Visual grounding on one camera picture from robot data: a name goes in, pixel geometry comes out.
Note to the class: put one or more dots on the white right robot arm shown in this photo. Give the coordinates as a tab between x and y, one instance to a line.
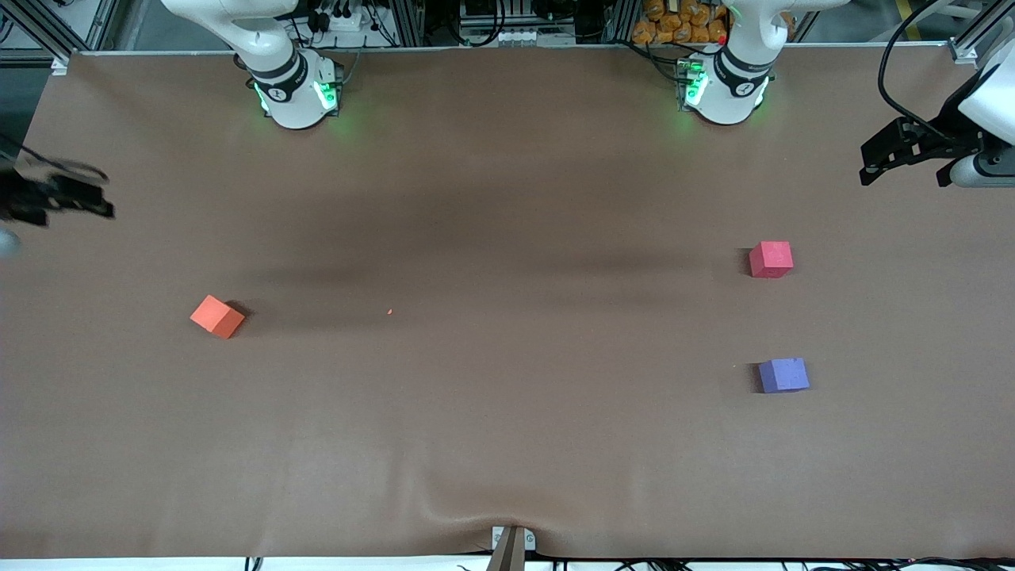
285	71

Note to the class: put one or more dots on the brown table mat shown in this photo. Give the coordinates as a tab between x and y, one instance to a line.
507	412

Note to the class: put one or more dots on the white power strip with plugs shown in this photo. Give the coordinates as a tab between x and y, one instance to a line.
345	20

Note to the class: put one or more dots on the metal clamp bracket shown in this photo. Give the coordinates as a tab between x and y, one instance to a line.
530	541

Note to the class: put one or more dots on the aluminium frame corner bracket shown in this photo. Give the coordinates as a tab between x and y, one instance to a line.
60	65
964	50

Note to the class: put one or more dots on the aluminium frame post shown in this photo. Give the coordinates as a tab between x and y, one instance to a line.
408	22

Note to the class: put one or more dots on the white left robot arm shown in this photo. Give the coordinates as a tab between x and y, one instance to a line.
733	79

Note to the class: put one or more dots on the white socket strip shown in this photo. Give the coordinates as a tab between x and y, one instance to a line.
523	36

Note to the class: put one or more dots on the red foam block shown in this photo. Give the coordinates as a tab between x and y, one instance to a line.
771	259

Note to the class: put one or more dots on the orange foam block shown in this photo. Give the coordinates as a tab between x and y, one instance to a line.
216	316

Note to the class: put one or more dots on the green-lit base control box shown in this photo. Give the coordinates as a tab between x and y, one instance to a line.
688	79
329	87

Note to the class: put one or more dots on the purple foam block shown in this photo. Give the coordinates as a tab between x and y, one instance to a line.
783	375

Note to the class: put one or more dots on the orange fruit net bag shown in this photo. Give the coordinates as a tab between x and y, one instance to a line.
682	24

